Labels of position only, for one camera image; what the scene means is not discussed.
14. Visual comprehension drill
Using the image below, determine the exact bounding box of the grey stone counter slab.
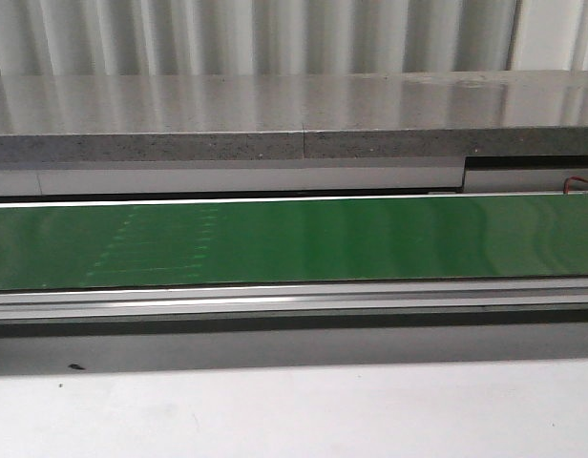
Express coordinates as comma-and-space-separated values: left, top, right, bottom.
0, 71, 588, 163

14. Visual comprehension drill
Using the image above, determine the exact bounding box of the green conveyor belt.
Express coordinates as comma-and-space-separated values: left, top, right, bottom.
0, 194, 588, 292

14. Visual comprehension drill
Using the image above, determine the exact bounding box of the aluminium conveyor frame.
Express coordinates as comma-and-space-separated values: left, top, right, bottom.
0, 195, 588, 337

